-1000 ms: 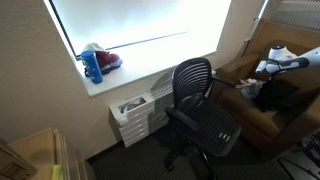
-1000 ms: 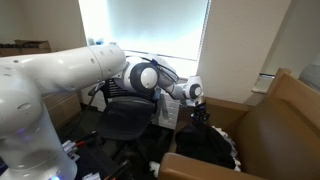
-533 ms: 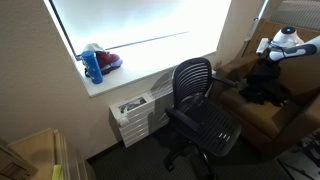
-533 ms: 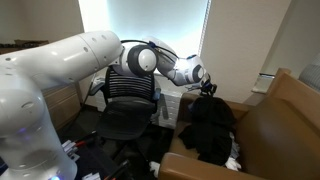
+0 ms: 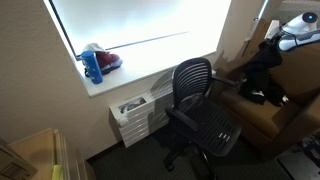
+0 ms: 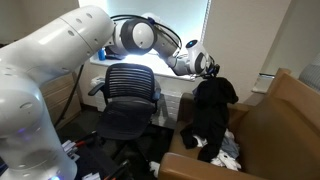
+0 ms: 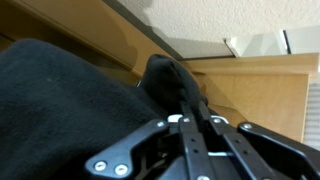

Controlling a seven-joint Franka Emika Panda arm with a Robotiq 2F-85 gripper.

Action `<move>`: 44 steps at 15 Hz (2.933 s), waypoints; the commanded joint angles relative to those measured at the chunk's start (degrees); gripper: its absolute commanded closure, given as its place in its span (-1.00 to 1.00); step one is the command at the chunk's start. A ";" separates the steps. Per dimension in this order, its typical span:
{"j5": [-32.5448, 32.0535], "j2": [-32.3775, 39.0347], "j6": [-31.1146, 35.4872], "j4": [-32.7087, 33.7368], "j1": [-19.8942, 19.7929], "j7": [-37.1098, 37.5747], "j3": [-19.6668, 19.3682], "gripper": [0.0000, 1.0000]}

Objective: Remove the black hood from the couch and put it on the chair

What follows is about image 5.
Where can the blue bottle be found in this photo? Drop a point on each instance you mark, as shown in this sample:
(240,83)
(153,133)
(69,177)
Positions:
(92,68)

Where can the white wall heater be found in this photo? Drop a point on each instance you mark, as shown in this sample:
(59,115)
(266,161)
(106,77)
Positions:
(143,121)

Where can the black hooded garment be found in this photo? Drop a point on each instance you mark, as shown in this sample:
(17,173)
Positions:
(263,73)

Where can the bright window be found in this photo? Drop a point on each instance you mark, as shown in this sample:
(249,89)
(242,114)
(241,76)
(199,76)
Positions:
(140,36)

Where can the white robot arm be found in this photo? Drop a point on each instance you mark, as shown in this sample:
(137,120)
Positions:
(298,31)

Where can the wooden cabinet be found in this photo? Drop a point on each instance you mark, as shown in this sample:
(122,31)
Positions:
(40,156)

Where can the printed leaflet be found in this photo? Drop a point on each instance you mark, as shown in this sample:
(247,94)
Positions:
(132,105)

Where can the flat brown cardboard sheet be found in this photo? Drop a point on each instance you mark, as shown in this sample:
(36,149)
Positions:
(255,38)

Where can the red shoe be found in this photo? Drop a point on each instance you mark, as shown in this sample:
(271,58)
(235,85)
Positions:
(108,60)

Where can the tan leather couch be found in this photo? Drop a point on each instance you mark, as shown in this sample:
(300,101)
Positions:
(283,110)

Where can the black mesh office chair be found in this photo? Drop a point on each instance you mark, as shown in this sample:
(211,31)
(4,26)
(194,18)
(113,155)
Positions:
(203,123)

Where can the yellow sticky pad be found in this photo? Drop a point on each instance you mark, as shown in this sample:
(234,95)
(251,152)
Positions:
(57,172)

